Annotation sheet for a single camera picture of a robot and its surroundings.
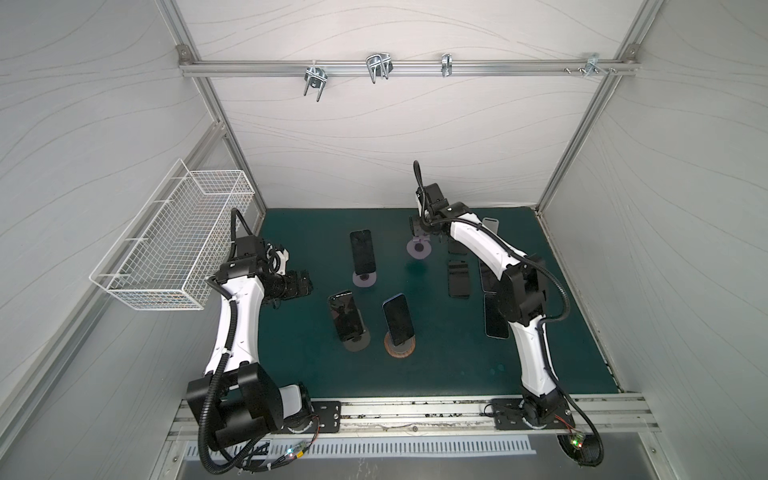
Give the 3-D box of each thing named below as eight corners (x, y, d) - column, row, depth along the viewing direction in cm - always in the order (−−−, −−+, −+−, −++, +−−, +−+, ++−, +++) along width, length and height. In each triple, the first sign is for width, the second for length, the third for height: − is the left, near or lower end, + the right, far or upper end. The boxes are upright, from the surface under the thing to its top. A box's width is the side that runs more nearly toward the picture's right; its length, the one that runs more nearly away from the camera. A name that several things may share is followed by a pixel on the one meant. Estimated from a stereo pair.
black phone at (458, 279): (448, 297, 101) (450, 291, 98) (444, 266, 109) (446, 260, 106) (470, 297, 101) (473, 291, 98) (464, 266, 110) (466, 260, 106)
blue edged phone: (395, 352, 85) (396, 327, 72) (383, 330, 90) (381, 302, 76) (413, 342, 87) (417, 316, 74) (400, 320, 92) (402, 292, 78)
